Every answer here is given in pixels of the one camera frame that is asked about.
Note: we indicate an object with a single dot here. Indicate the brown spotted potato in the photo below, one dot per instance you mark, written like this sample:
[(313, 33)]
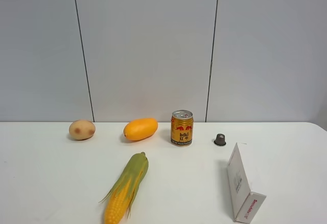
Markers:
[(81, 129)]

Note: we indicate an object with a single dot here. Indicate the gold Red Bull can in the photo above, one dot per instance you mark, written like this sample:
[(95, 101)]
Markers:
[(182, 128)]

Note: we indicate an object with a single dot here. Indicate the orange yellow mango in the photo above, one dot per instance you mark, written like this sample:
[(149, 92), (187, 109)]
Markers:
[(140, 129)]

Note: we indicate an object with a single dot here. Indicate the dark coffee capsule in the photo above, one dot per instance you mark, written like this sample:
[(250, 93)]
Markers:
[(220, 140)]

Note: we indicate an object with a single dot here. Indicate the yellow corn cob green husk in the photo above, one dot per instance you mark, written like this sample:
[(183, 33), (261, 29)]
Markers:
[(123, 193)]

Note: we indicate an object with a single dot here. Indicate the white cardboard box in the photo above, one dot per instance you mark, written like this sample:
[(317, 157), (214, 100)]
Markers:
[(247, 190)]

